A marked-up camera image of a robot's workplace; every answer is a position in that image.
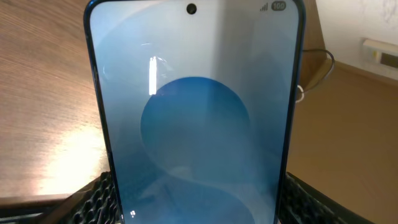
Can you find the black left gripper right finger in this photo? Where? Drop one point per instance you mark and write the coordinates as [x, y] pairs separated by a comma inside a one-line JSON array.
[[302, 204]]

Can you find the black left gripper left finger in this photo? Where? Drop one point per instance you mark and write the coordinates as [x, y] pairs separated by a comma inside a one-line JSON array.
[[95, 203]]

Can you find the blue smartphone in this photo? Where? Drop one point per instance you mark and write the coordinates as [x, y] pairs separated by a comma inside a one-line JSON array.
[[196, 100]]

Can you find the brown cardboard panel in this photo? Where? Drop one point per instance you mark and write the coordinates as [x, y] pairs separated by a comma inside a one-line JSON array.
[[344, 138]]

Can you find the white wall socket plate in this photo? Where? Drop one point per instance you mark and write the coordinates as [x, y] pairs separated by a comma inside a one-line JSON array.
[[381, 53]]

